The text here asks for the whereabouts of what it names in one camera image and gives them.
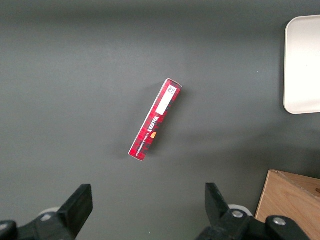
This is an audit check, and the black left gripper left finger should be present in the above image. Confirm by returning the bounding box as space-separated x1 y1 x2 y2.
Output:
0 184 94 240

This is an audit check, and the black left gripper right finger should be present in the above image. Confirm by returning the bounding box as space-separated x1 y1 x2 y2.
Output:
194 183 310 240

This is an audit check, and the wooden two-drawer cabinet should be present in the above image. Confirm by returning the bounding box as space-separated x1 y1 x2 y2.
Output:
254 169 320 240

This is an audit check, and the red tartan cookie box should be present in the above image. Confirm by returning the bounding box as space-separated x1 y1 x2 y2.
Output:
128 78 183 163

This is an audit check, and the beige rectangular tray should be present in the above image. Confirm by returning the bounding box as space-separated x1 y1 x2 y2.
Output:
283 14 320 115

